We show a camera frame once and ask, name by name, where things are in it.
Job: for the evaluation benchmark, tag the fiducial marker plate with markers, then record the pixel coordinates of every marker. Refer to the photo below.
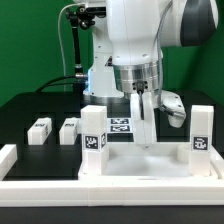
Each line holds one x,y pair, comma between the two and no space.
119,125

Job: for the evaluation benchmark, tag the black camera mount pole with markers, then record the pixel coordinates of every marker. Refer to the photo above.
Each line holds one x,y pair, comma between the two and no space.
80,18

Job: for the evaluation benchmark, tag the white desk top tray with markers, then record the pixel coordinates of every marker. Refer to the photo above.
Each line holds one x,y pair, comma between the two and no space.
161,161

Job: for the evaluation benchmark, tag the camera on mount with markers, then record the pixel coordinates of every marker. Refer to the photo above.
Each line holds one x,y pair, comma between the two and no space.
95,6

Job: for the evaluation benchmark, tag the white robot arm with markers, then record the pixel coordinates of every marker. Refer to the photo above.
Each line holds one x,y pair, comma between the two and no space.
128,36

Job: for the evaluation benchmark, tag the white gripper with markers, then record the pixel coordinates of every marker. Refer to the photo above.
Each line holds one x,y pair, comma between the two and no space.
143,116

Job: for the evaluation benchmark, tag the white U-shaped fence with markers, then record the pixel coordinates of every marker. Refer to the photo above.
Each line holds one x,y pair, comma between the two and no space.
192,191

